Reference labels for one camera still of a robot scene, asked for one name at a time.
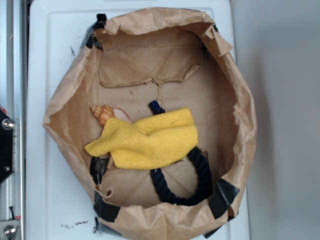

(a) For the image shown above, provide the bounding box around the yellow cloth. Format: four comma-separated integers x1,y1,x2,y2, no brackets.
84,107,199,170

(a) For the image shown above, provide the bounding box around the orange spiral seashell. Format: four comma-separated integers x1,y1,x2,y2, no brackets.
90,104,132,127

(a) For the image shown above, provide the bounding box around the brown paper lined bin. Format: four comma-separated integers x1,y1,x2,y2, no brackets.
44,7,257,240

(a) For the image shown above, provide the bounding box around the dark navy rope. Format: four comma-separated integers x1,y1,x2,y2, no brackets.
149,100,213,207

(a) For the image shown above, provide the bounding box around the black bracket with bolts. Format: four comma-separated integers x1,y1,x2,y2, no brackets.
0,107,15,184

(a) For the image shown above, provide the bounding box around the aluminium frame rail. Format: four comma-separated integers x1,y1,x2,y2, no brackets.
0,0,28,240

